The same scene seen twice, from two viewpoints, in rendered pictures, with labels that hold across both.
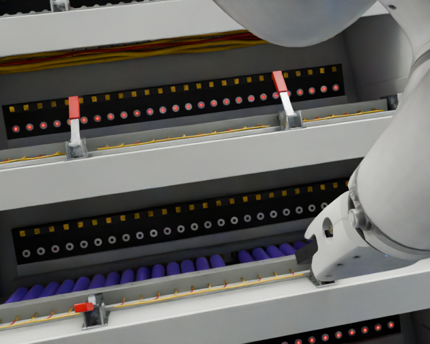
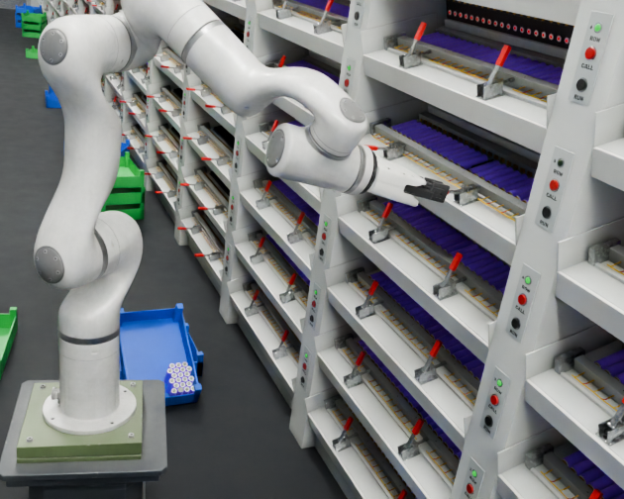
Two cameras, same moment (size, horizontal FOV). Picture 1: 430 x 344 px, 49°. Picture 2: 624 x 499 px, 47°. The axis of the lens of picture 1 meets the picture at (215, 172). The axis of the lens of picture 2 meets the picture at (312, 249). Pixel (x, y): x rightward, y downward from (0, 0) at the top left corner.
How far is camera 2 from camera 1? 1.23 m
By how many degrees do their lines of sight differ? 77
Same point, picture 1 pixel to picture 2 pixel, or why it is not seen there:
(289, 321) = (438, 208)
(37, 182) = (388, 73)
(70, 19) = not seen: outside the picture
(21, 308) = (385, 133)
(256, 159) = (458, 108)
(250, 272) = (454, 173)
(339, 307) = (456, 218)
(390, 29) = not seen: hidden behind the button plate
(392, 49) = not seen: hidden behind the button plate
